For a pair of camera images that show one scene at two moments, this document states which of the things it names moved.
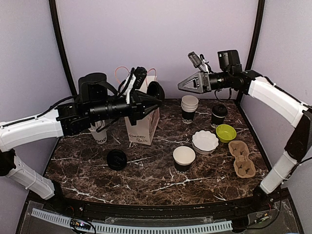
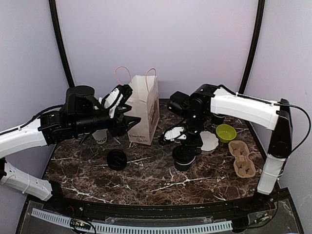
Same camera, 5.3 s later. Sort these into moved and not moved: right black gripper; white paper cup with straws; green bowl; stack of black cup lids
Moved: right black gripper
Not moved: green bowl; stack of black cup lids; white paper cup with straws
